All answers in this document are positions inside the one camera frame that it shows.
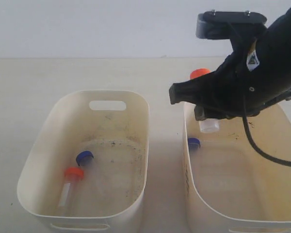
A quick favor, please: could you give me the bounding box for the orange-capped tube with label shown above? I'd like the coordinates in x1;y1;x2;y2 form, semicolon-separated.
57;167;84;216

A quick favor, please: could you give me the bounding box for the white plastic bin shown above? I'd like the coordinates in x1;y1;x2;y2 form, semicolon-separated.
17;90;149;233
183;103;291;233

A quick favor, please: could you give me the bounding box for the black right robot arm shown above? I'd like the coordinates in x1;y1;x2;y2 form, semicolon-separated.
169;8;291;119

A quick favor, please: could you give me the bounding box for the blue-capped tube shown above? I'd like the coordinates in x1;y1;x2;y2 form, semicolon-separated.
76;150;104;196
187;137;201;151

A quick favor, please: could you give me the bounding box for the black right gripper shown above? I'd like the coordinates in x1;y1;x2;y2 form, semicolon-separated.
169;24;291;121

